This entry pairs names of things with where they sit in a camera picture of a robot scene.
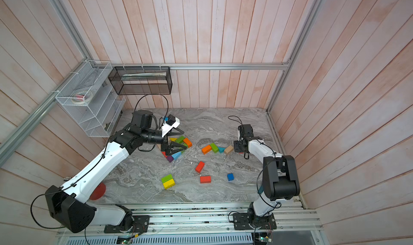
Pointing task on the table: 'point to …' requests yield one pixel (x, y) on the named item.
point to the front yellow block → (168, 184)
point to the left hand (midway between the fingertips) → (183, 141)
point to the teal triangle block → (221, 149)
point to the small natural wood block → (159, 146)
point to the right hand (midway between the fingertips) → (240, 144)
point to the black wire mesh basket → (141, 80)
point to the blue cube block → (230, 177)
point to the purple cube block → (170, 158)
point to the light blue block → (176, 155)
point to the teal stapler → (261, 189)
